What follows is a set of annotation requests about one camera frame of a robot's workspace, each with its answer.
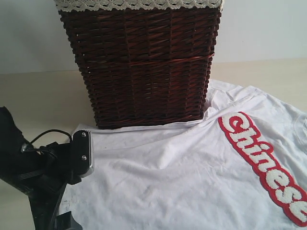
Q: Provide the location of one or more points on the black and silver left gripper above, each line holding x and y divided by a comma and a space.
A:
66, 165

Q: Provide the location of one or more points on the white t-shirt with red logo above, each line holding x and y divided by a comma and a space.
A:
242, 167

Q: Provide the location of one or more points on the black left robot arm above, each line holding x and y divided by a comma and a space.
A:
19, 158

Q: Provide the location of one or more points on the dark brown wicker basket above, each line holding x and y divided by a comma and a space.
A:
144, 67

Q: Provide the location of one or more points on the cream lace basket liner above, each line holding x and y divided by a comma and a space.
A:
108, 5

